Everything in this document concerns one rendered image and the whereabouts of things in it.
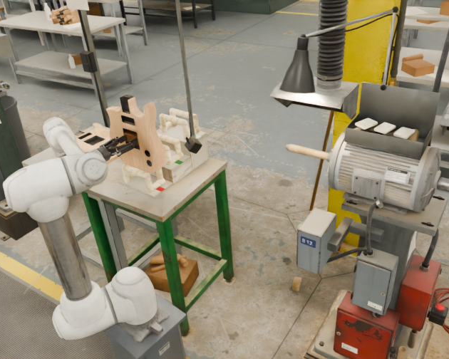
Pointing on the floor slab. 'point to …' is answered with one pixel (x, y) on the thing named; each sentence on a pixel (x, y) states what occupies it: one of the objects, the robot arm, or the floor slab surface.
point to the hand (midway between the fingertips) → (130, 139)
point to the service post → (89, 63)
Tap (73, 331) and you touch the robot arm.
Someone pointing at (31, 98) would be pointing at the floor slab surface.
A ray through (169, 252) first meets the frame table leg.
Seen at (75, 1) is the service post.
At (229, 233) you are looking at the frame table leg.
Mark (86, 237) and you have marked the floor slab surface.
